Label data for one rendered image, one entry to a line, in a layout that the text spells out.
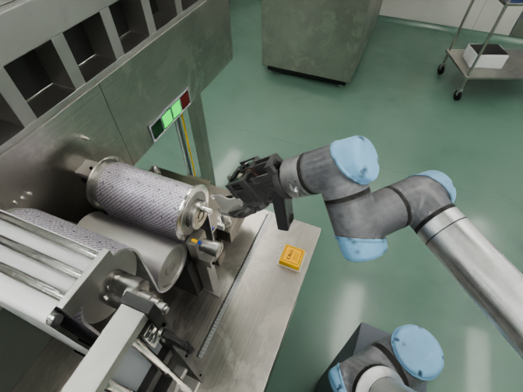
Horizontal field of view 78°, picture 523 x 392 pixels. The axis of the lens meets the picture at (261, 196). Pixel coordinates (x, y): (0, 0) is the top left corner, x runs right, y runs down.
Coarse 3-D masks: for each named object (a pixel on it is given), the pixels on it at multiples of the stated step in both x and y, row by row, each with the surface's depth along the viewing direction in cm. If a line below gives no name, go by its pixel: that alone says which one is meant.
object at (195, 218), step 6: (198, 198) 80; (192, 204) 77; (198, 204) 77; (204, 204) 79; (192, 210) 76; (198, 210) 77; (192, 216) 76; (198, 216) 79; (204, 216) 82; (186, 222) 77; (192, 222) 77; (198, 222) 80; (192, 228) 78; (198, 228) 81
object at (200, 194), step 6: (102, 168) 82; (96, 180) 81; (96, 186) 81; (96, 192) 81; (198, 192) 79; (96, 198) 83; (192, 198) 76; (204, 198) 83; (186, 210) 75; (186, 216) 76; (186, 228) 78; (186, 234) 79
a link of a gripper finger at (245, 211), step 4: (244, 204) 66; (240, 208) 65; (244, 208) 64; (248, 208) 64; (252, 208) 64; (256, 208) 64; (228, 212) 68; (232, 212) 67; (236, 212) 66; (240, 212) 64; (244, 212) 64; (248, 212) 64; (252, 212) 64; (232, 216) 68; (236, 216) 67; (240, 216) 66; (244, 216) 65
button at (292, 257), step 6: (288, 246) 111; (288, 252) 110; (294, 252) 110; (300, 252) 110; (282, 258) 108; (288, 258) 108; (294, 258) 108; (300, 258) 108; (288, 264) 108; (294, 264) 107
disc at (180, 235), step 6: (198, 186) 78; (204, 186) 81; (192, 192) 76; (204, 192) 82; (186, 198) 74; (186, 204) 75; (180, 210) 73; (180, 216) 74; (180, 222) 75; (180, 228) 75; (180, 234) 76; (186, 240) 81
